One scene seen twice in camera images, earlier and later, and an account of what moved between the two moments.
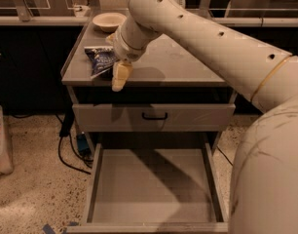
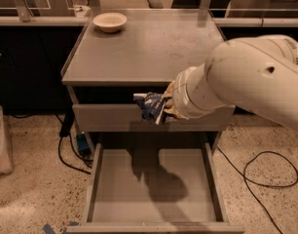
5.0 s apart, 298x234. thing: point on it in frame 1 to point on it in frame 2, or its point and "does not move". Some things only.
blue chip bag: [99, 58] to [151, 103]
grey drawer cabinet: [173, 101] does not move
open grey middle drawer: [161, 187] does not move
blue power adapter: [83, 144] does not move
